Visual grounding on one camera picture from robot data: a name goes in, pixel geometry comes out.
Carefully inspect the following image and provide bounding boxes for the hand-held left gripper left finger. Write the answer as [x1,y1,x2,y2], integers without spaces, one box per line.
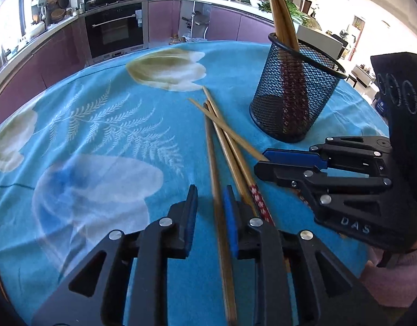
[31,184,199,326]

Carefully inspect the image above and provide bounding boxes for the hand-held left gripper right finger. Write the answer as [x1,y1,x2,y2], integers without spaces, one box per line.
[223,185,392,326]

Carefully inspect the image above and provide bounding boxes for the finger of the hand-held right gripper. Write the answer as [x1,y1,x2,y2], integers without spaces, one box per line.
[263,136,393,171]
[254,161,394,208]

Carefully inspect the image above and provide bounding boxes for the black mesh holder cup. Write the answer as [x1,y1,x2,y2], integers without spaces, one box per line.
[249,32,348,143]

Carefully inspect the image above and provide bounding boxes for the person's right forearm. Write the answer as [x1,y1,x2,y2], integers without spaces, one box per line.
[361,244,417,309]

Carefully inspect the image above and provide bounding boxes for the blue floral tablecloth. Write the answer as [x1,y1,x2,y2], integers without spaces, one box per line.
[0,39,392,326]

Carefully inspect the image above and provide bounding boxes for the green leafy vegetables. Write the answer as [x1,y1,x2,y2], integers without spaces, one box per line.
[259,0,312,26]

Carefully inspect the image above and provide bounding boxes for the pink kitchen base cabinet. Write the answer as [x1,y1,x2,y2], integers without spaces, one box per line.
[147,0,277,45]
[0,17,87,109]

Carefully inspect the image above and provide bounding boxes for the black integrated stove oven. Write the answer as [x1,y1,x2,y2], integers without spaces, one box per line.
[83,0,150,63]

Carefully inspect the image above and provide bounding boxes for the woven basket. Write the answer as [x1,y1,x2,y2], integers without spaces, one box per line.
[50,7,67,23]

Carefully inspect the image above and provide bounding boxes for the kitchen window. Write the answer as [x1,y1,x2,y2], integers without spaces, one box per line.
[0,0,26,51]

